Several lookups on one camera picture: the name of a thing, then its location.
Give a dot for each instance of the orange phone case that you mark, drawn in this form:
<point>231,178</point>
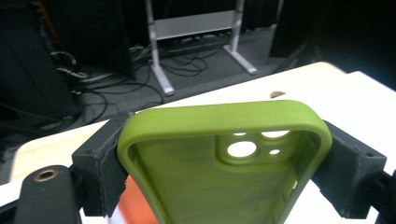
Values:
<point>137,202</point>

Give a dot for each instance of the white metal desk frame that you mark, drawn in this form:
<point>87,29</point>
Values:
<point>193,23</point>

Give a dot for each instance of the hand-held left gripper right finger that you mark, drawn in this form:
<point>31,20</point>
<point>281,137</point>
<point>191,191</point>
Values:
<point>351,168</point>

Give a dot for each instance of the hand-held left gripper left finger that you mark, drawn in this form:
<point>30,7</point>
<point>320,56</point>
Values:
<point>96,168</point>

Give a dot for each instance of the green phone case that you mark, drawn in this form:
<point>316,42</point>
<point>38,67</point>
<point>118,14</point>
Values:
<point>193,186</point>

